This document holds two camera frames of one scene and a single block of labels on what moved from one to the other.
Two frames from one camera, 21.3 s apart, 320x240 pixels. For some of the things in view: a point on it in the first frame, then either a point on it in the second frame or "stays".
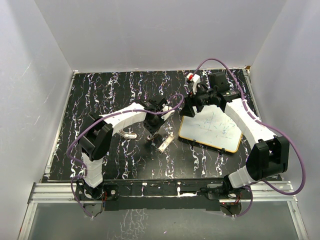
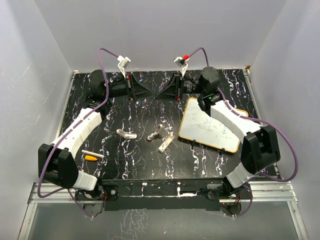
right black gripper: x=187 y=109 → x=174 y=90
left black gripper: x=151 y=130 → x=135 y=90
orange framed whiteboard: x=211 y=126 stays
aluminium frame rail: x=263 y=192 stays
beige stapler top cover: x=128 y=135 stays
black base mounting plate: x=196 y=194 stays
